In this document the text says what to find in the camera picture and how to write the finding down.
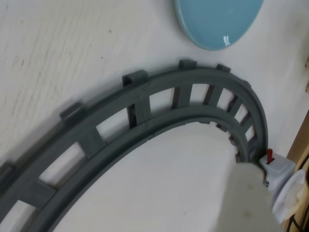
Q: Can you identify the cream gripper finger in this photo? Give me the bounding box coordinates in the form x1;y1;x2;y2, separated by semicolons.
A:
216;159;285;232

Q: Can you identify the blue ceramic dish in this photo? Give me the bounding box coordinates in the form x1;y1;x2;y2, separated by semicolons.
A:
173;0;265;51

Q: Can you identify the white round plastic plate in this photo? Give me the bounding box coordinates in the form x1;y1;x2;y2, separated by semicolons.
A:
272;170;307;224

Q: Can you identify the translucent white plastic container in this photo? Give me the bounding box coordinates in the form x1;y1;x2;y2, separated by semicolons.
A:
258;148;296;201

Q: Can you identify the brown wooden slatted board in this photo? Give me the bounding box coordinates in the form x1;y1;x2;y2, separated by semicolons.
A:
286;55;309;232

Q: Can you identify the thin black cable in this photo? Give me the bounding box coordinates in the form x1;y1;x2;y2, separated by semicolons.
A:
288;154;309;232

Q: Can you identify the grey circular toy rail track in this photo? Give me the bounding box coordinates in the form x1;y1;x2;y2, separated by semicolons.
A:
0;58;270;232

